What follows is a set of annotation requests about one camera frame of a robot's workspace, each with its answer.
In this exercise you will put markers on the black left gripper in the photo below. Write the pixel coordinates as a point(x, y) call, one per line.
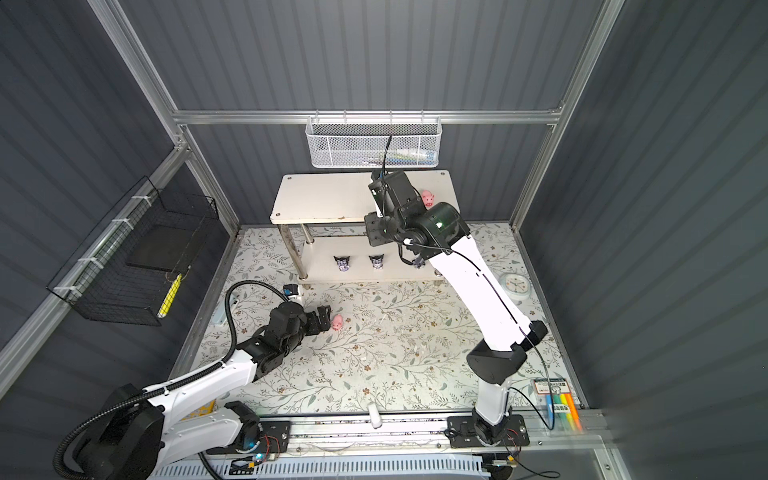
point(323, 317)

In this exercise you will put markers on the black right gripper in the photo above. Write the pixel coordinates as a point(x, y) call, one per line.
point(372, 236)

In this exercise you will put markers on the pink pig toy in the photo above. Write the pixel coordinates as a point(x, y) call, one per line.
point(428, 198)
point(337, 322)

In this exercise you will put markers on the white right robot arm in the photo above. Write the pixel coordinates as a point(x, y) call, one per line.
point(440, 237)

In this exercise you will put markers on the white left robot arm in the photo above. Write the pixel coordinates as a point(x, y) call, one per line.
point(139, 431)

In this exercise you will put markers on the white two-tier shelf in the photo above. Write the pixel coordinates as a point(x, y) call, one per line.
point(320, 216)

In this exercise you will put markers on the yellow perforated board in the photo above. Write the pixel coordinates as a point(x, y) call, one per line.
point(169, 297)

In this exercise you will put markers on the white and blue clock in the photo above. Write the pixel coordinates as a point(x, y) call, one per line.
point(516, 286)

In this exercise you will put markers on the coloured marker pack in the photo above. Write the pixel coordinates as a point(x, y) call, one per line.
point(556, 400)

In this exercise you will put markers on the white wire basket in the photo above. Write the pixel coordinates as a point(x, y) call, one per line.
point(390, 145)

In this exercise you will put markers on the black wire basket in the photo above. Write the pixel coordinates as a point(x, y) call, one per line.
point(124, 273)

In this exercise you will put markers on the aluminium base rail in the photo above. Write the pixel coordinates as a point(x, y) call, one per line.
point(360, 445)

